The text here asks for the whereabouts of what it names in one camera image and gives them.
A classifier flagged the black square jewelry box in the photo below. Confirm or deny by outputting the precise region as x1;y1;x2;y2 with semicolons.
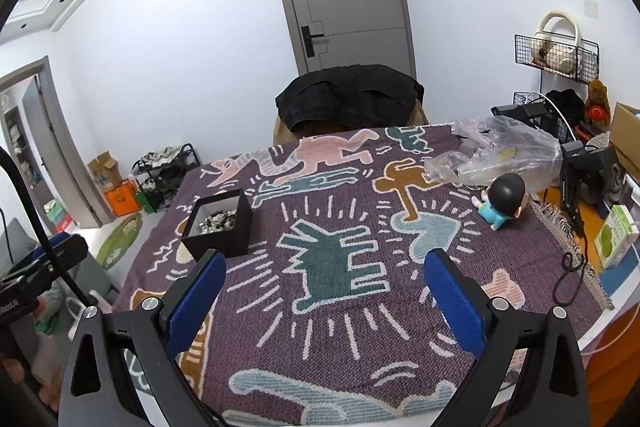
181;190;253;261

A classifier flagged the silver chain hoop jewelry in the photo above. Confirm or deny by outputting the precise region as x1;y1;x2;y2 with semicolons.
198;210;236;234

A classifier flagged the person left hand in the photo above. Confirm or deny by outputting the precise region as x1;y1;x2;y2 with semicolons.
1;332;63;413

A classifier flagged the green oval floor mat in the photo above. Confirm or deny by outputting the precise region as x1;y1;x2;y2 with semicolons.
96;212;143;270

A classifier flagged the orange box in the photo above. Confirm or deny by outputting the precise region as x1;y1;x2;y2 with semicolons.
104;181;141;217

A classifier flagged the brown cardboard box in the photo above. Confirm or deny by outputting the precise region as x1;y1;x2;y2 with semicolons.
87;152;122;193

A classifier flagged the green white carton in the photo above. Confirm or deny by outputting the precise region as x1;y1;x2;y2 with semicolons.
594;205;639;270

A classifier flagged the black haired cartoon figurine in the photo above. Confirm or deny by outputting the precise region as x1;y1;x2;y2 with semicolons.
471;173;527;231

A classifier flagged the black shoe rack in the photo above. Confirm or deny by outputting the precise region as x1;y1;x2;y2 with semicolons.
129;143;201;212

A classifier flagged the patterned purple woven tablecloth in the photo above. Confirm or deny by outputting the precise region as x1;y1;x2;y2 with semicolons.
116;126;610;426

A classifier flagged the clear plastic bag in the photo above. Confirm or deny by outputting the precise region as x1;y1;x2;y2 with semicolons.
424;116;562;193

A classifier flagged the large cardboard box right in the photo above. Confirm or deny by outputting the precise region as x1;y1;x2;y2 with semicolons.
610;103;640;181

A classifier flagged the brown plush toy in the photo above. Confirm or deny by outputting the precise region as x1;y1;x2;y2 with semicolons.
585;79;611;126

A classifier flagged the cream handbag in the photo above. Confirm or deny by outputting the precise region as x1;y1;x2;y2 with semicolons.
530;10;582;76

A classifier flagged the black jacket on chair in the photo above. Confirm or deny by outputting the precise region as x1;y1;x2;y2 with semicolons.
276;64;424;132

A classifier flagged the black cable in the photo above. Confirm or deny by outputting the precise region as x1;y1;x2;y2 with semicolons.
552;225;589;308

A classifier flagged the black wire wall basket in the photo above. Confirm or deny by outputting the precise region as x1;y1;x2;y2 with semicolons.
514;31;600;84

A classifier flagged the black door handle lock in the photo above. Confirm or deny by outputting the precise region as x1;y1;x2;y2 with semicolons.
300;26;324;58

